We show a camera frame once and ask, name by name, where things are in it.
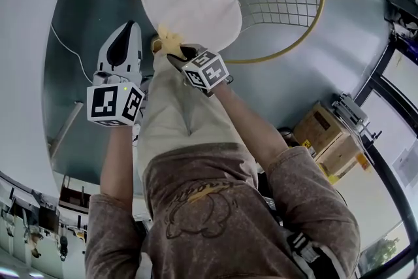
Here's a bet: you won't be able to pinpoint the gold wire chair white seat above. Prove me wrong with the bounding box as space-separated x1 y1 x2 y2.
135 0 327 65

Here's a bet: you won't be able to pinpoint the white cable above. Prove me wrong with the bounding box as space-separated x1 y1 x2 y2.
50 24 94 82

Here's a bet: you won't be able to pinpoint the black round bin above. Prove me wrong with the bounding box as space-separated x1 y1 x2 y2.
277 127 295 148

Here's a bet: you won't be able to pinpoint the person's left forearm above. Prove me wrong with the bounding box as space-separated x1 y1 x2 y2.
99 122 137 203

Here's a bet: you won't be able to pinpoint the white curved table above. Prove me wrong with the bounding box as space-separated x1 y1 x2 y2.
0 0 134 199

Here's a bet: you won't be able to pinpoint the dark label cardboard box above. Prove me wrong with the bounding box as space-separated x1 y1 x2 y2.
293 101 353 154

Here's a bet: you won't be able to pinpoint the grey metal machine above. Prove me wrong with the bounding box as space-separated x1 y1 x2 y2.
330 91 383 142

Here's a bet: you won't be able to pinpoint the person's beige trousers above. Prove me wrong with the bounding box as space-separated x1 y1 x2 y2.
135 52 261 189

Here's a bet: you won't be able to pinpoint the yellow cleaning cloth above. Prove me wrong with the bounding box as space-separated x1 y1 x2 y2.
155 24 189 59

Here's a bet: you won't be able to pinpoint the black framed glass door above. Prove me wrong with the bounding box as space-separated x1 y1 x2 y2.
354 32 418 272

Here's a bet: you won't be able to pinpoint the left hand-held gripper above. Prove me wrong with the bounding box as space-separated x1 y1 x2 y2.
86 20 145 127

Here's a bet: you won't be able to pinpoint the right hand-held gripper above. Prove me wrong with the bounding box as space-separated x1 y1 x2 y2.
166 42 234 99

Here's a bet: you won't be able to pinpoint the person's brown printed shirt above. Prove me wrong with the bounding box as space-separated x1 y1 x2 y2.
84 142 362 279

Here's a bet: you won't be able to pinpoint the person's right forearm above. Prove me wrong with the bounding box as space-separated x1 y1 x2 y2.
212 83 291 176

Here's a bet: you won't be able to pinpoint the person's right shoulder strap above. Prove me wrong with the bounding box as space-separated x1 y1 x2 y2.
285 228 327 279

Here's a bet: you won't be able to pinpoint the person's yellow left shoe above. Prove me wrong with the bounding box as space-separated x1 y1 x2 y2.
150 35 164 55

